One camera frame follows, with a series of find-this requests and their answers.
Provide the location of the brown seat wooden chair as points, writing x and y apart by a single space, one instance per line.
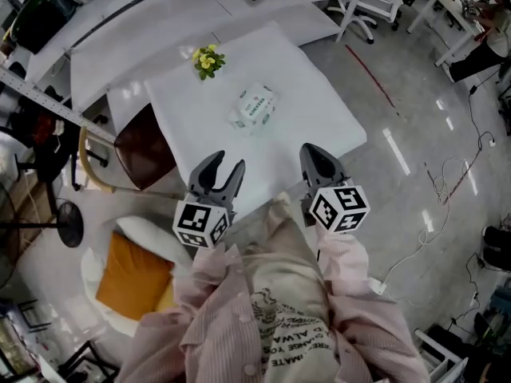
139 146

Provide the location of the red plush item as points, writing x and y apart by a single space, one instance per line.
42 128

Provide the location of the white tissue packet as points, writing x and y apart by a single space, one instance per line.
253 108

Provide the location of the yellow flower pot plant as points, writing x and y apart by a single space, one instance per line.
208 62

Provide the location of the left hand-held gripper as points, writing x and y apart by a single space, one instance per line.
195 222

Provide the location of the person's left forearm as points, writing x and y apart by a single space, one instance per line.
207 281

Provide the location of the white desk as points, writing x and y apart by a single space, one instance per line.
447 14

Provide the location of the dark green box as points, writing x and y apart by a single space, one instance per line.
40 22

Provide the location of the person's right forearm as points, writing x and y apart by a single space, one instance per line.
343 257

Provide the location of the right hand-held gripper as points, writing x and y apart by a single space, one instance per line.
343 210

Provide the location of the black standing fan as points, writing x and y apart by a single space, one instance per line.
70 223

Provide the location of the black metal frame stand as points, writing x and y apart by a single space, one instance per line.
85 363

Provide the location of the white square table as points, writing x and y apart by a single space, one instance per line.
287 106

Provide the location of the person's body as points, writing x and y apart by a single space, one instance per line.
279 313

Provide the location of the orange cushion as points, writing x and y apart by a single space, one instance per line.
131 277

